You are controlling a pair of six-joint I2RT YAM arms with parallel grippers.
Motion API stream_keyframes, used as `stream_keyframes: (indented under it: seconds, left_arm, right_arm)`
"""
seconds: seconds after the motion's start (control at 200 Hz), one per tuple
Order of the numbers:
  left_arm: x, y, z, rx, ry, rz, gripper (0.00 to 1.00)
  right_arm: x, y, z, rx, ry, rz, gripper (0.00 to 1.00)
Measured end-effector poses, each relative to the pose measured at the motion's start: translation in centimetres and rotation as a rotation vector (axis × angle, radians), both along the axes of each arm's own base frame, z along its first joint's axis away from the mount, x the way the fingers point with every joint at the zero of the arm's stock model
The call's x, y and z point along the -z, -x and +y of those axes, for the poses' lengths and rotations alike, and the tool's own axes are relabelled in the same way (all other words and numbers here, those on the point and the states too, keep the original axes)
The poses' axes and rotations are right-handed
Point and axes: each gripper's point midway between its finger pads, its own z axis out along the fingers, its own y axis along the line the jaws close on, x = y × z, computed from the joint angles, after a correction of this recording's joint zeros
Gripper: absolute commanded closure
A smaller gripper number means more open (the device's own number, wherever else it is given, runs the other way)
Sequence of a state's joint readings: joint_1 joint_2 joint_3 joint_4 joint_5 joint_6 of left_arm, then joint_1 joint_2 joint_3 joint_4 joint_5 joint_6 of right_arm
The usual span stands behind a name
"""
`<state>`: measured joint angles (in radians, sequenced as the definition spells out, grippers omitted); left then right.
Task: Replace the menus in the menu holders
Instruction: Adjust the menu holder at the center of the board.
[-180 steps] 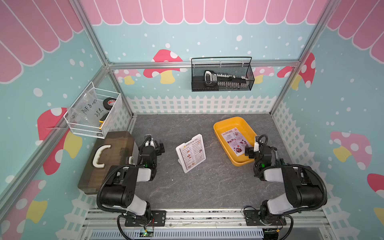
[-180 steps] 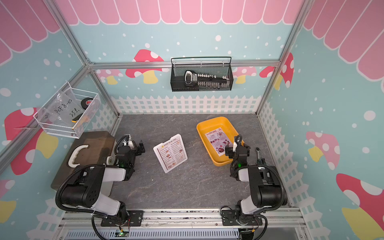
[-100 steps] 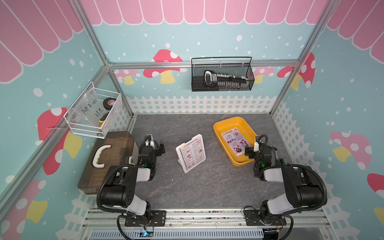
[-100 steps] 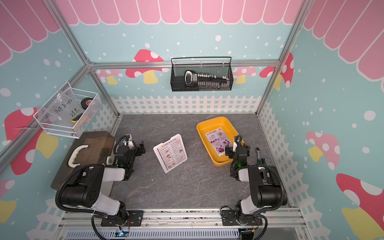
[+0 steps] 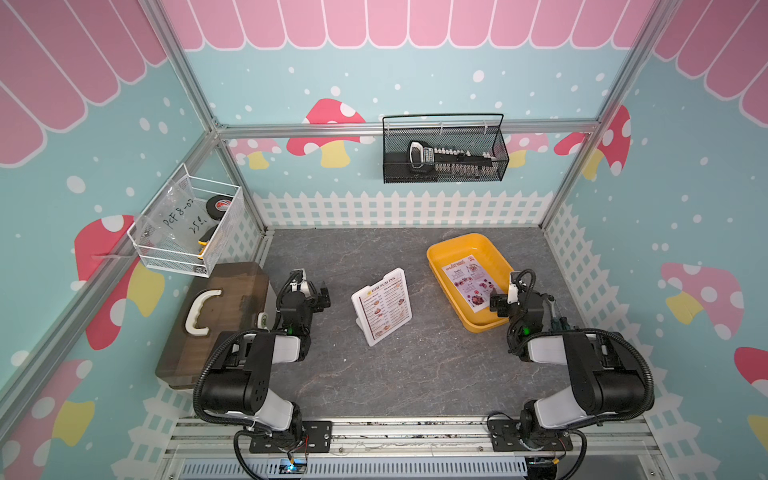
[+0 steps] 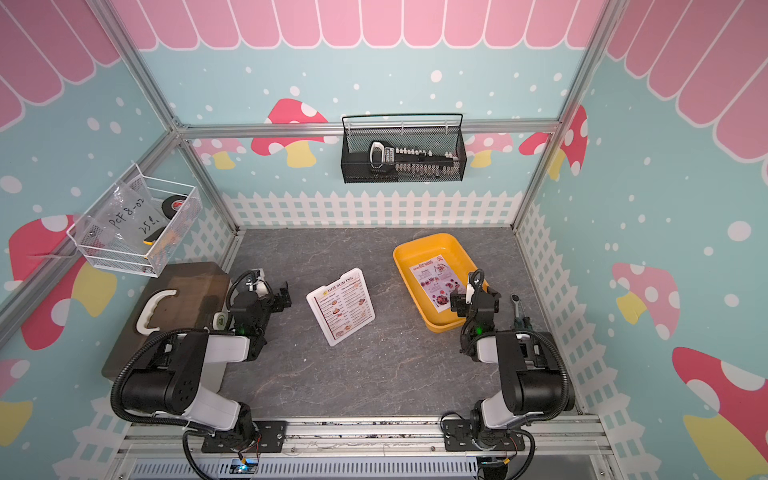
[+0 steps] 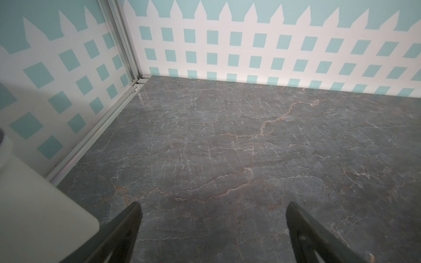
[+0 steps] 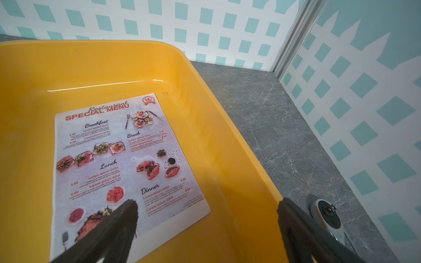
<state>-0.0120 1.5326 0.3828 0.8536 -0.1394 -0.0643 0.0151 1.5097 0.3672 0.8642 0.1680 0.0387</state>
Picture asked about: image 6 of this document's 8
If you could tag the white acrylic menu holder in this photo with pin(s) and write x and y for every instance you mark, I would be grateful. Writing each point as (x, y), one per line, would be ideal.
(341, 306)

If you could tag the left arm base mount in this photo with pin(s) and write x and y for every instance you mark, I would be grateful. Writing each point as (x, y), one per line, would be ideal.
(264, 436)

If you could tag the socket set in basket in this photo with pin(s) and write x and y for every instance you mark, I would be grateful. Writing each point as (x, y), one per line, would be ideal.
(403, 163)

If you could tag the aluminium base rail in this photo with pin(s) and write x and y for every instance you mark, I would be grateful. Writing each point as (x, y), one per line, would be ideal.
(388, 437)

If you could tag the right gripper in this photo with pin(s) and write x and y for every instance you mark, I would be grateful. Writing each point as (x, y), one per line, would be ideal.
(459, 299)

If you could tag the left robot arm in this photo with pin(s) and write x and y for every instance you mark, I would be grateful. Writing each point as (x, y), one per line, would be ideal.
(162, 382)

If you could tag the black tape roll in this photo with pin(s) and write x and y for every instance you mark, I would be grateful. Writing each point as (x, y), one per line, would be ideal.
(172, 204)

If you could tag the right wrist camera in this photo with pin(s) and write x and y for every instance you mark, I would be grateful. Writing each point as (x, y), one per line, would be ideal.
(471, 289)

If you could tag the small green clamp tool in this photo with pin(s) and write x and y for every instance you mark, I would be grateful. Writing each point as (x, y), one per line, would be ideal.
(520, 322)

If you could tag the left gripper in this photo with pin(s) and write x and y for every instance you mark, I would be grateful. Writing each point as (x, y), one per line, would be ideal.
(284, 297)

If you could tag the brown toolbox with white handle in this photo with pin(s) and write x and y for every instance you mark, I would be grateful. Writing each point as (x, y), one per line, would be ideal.
(184, 296)

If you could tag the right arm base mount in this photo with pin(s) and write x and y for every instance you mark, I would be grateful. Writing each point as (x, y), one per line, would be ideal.
(464, 435)

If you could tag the yellow plastic tray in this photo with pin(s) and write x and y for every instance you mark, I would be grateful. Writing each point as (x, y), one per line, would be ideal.
(416, 251)

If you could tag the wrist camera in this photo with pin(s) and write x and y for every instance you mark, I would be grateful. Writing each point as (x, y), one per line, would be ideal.
(256, 283)
(471, 289)

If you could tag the yellow black utility knife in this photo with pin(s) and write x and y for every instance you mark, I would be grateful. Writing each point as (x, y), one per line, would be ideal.
(154, 236)

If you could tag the yellow-header old menu sheet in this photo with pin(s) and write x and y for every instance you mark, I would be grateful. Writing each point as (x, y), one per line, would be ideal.
(343, 307)

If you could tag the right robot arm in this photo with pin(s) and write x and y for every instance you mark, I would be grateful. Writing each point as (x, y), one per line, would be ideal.
(534, 382)

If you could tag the clear wall-mounted bin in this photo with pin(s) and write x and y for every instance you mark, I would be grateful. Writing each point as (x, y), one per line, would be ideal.
(103, 250)

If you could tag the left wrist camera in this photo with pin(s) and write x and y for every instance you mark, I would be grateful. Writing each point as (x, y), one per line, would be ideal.
(256, 283)

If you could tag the red special menu sheet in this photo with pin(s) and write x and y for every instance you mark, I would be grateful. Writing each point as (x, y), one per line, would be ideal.
(437, 280)

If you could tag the labelled plastic bag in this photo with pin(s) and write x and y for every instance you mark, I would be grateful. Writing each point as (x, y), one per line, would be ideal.
(131, 214)

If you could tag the black wire mesh basket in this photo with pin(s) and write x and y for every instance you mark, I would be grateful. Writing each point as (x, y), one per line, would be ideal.
(411, 147)

